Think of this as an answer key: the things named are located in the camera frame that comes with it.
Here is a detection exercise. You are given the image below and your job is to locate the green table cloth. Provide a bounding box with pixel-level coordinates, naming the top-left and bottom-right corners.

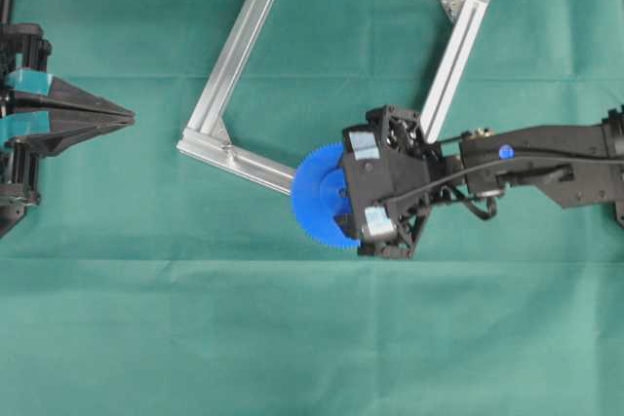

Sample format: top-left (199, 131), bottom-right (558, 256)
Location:
top-left (1, 0), bottom-right (623, 415)

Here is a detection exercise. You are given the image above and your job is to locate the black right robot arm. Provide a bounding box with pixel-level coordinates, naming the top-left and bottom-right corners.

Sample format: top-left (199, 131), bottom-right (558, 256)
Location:
top-left (333, 106), bottom-right (623, 259)

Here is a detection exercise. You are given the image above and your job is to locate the aluminium extrusion frame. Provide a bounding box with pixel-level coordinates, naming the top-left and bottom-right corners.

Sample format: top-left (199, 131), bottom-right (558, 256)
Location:
top-left (176, 0), bottom-right (491, 193)

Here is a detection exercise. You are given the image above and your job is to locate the blue plastic gear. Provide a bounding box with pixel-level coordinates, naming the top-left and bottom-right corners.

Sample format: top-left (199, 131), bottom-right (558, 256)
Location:
top-left (291, 142), bottom-right (360, 249)

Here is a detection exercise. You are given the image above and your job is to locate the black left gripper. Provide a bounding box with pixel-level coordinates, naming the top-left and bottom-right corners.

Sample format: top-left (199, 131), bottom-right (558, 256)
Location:
top-left (1, 23), bottom-right (135, 206)

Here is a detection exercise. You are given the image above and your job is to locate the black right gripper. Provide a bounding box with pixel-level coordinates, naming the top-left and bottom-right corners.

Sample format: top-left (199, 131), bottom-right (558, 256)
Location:
top-left (341, 106), bottom-right (444, 260)

